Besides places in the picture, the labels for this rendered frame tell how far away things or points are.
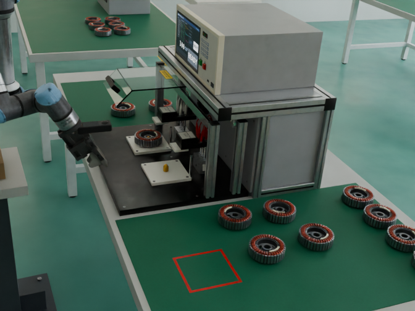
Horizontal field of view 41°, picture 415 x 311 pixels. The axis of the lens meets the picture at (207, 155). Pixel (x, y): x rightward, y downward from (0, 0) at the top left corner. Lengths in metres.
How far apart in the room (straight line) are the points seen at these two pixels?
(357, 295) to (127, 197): 0.82
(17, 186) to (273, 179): 0.91
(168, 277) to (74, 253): 1.38
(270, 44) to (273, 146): 0.35
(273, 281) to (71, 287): 1.33
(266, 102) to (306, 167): 0.34
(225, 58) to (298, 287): 0.76
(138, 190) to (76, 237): 1.14
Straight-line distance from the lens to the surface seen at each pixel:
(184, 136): 2.02
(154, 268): 1.66
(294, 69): 1.98
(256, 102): 1.85
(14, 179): 2.13
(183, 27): 2.14
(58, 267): 2.88
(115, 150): 2.23
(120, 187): 1.99
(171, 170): 2.07
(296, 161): 2.02
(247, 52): 1.87
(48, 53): 3.47
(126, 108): 2.60
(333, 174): 2.25
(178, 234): 1.79
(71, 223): 3.17
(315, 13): 7.83
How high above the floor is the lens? 1.80
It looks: 28 degrees down
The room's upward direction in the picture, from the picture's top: 4 degrees clockwise
